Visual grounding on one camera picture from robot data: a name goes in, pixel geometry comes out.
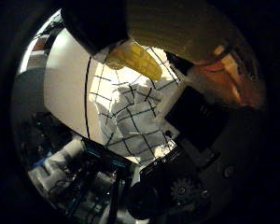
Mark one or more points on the white cloth black grid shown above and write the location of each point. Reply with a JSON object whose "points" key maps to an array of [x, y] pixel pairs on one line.
{"points": [[130, 118]]}

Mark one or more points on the shelf with orange bins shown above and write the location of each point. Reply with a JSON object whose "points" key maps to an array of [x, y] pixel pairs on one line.
{"points": [[37, 49]]}

